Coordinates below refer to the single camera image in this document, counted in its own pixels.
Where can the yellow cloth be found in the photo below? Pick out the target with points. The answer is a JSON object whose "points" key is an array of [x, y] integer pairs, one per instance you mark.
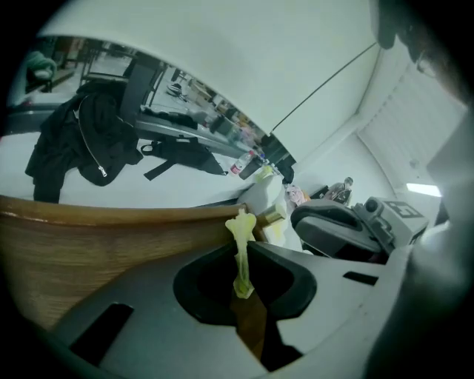
{"points": [[242, 229]]}

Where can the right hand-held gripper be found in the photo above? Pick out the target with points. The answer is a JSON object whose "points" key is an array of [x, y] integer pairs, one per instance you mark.
{"points": [[401, 225]]}

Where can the white roller blind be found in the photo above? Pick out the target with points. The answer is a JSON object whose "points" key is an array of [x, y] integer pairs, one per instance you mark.
{"points": [[222, 55]]}

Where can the black tumbler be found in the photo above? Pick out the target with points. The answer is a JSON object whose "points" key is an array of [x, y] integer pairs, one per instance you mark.
{"points": [[250, 171]]}

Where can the black jacket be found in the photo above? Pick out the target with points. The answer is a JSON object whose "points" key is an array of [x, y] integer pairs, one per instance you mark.
{"points": [[92, 133]]}

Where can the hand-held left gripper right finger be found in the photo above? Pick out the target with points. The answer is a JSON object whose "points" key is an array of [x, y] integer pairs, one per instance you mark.
{"points": [[344, 307]]}

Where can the red label water bottle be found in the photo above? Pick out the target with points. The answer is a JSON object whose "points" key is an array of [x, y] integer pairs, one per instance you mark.
{"points": [[240, 164]]}

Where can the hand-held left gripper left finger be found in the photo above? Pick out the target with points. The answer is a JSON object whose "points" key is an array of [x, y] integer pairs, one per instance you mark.
{"points": [[148, 296]]}

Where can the wooden shelf table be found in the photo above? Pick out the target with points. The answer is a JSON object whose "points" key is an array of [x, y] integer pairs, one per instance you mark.
{"points": [[74, 251]]}

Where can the yellow-green bottle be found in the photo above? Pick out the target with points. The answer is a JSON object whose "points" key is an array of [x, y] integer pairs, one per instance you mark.
{"points": [[264, 173]]}

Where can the white window ledge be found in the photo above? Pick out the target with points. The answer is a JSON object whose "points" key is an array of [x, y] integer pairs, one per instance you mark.
{"points": [[122, 188]]}

